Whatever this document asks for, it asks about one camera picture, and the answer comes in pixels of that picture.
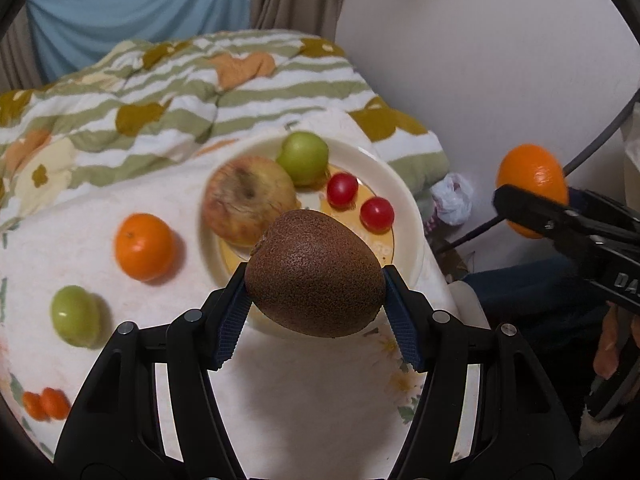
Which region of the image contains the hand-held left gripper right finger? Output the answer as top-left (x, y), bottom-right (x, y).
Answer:
top-left (381, 264), bottom-right (583, 480)

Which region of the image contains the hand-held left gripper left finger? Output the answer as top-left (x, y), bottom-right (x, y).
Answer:
top-left (52, 262), bottom-right (253, 480)

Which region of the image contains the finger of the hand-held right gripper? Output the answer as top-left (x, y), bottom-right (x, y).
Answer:
top-left (565, 186), bottom-right (640, 235)
top-left (492, 183), bottom-right (603, 250)

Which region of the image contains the large orange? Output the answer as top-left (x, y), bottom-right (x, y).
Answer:
top-left (496, 144), bottom-right (570, 239)
top-left (114, 213), bottom-right (176, 282)

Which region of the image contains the brown kiwi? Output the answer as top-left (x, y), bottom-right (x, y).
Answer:
top-left (244, 210), bottom-right (387, 339)

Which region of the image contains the red cherry tomato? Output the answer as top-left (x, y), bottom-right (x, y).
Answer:
top-left (360, 197), bottom-right (396, 233)
top-left (326, 172), bottom-right (359, 209)

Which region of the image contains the cream yellow bowl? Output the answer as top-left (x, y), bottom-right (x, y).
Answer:
top-left (197, 132), bottom-right (427, 338)

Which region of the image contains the red yellow apple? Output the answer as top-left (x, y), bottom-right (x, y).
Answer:
top-left (201, 155), bottom-right (301, 248)

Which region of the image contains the person's right hand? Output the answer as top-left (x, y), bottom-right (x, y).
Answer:
top-left (593, 305), bottom-right (626, 381)

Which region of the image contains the white plastic bag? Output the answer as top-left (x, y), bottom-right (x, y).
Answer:
top-left (431, 172), bottom-right (473, 226)

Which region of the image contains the white floral table cloth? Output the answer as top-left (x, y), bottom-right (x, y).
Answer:
top-left (0, 125), bottom-right (451, 461)

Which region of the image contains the small tangerine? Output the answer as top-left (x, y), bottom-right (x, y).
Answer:
top-left (22, 391), bottom-right (46, 421)
top-left (40, 387), bottom-right (72, 421)

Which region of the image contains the green striped floral blanket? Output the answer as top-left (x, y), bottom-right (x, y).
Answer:
top-left (0, 30), bottom-right (451, 231)

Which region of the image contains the blue cloth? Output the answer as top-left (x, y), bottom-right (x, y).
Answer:
top-left (27, 0), bottom-right (253, 83)

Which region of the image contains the dark cable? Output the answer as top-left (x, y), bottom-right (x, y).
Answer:
top-left (432, 90), bottom-right (640, 258)

